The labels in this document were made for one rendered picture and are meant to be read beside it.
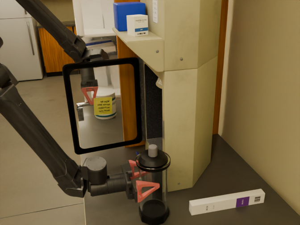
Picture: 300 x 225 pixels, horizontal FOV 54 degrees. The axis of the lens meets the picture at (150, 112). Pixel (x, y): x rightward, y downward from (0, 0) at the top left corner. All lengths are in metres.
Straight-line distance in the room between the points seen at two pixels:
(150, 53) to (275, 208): 0.68
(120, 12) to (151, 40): 0.21
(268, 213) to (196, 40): 0.63
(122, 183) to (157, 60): 0.39
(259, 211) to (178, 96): 0.48
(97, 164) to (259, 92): 0.72
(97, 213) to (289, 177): 0.70
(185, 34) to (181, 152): 0.42
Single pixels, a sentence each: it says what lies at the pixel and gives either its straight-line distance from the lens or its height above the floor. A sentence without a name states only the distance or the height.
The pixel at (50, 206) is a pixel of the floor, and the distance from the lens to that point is 2.67.
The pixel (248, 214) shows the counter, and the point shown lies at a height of 0.94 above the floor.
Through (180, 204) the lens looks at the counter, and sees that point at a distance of 1.10.
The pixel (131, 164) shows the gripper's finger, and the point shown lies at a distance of 0.97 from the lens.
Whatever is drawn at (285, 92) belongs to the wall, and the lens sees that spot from 1.13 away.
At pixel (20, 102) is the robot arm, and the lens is 0.83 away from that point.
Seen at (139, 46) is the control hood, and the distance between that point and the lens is 0.89.
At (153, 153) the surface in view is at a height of 1.19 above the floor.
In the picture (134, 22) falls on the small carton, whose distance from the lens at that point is 0.95.
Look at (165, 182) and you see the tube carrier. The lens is 0.94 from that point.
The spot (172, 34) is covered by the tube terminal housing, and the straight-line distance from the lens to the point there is 0.91.
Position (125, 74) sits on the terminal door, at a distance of 1.22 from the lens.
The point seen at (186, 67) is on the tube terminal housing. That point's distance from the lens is 0.95.
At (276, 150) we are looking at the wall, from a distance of 1.22.
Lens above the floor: 1.67
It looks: 24 degrees down
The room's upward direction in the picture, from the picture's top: 2 degrees counter-clockwise
